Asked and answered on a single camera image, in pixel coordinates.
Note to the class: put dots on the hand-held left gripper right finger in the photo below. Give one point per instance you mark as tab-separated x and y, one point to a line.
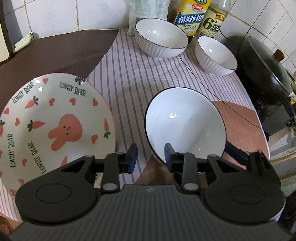
169	160

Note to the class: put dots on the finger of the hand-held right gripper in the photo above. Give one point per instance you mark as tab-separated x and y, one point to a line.
235	154

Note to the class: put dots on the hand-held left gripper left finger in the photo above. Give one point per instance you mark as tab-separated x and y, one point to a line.
132	160

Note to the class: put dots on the white ribbed bowl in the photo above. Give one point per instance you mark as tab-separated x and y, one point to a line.
182	125
161	39
215	55

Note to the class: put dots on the rabbit print plate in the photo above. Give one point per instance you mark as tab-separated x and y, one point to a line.
46	115

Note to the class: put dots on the black gas stove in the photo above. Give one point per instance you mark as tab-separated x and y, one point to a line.
277	120

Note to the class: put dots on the striped patterned table mat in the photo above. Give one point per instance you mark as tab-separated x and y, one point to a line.
129	81

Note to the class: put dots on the black wok with lid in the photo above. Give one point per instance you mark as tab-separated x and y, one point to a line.
266	62

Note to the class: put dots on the vinegar bottle yellow cap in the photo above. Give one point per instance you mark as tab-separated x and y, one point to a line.
214	25

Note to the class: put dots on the cooking wine bottle yellow label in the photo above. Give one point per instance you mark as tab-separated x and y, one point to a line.
189	18

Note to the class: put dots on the white plastic packet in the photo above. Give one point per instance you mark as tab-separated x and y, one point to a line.
136	14

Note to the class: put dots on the clear plastic bag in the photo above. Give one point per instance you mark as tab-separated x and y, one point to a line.
159	9

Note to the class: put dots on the cream plastic holder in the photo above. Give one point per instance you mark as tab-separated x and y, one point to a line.
23	41

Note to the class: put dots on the white cutting board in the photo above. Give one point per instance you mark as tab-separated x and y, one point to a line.
3	46

